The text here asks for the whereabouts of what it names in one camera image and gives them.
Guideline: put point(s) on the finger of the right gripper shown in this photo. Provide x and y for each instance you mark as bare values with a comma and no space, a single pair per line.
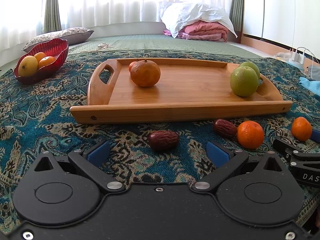
294,154
315,135

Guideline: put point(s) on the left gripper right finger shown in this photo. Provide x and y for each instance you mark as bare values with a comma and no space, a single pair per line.
233,170

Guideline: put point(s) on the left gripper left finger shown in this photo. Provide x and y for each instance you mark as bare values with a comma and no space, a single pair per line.
86,163

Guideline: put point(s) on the tangerine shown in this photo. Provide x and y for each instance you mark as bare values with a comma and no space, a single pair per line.
250,135
301,129

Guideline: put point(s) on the red date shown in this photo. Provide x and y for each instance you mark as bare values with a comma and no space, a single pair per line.
163,140
224,128

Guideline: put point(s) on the green apple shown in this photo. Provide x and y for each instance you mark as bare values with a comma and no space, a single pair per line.
251,65
244,81

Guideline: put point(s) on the large brownish orange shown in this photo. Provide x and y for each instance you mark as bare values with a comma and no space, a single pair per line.
144,73

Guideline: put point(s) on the light blue cloth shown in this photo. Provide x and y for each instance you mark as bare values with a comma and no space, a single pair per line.
313,86

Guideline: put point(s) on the teal paisley cloth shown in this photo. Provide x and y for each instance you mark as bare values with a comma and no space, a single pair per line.
37,117

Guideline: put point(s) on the wooden serving tray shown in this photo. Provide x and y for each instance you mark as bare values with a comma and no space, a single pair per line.
188,89

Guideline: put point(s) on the orange in bowl front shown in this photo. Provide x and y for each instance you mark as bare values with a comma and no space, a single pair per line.
46,61

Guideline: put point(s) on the orange in bowl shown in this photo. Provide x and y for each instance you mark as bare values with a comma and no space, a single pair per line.
46,61
39,56

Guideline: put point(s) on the yellow fruit in bowl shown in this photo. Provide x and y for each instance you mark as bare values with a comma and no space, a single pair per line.
28,66

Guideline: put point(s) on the red fruit bowl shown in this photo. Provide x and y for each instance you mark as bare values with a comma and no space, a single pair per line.
57,48

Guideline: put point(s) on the orange in bowl rear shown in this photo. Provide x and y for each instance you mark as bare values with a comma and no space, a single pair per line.
39,56

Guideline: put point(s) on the floral grey pillow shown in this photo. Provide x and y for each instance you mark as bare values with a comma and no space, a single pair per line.
72,35

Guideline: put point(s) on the green quilted mat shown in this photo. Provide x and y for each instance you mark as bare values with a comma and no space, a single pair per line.
161,42

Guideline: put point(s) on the folded pink blanket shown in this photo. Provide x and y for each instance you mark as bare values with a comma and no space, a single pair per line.
205,31

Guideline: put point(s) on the grey green drape left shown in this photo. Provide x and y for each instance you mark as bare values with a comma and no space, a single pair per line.
51,18

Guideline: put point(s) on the grey green drape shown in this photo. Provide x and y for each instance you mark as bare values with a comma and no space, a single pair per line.
237,14
51,18

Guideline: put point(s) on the grey green drape right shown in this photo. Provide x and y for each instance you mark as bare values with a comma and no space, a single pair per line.
237,14

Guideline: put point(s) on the white sheer curtain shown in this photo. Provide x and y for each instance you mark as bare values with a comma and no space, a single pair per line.
21,20

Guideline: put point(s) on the white pillow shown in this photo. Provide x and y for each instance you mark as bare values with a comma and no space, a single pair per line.
178,16

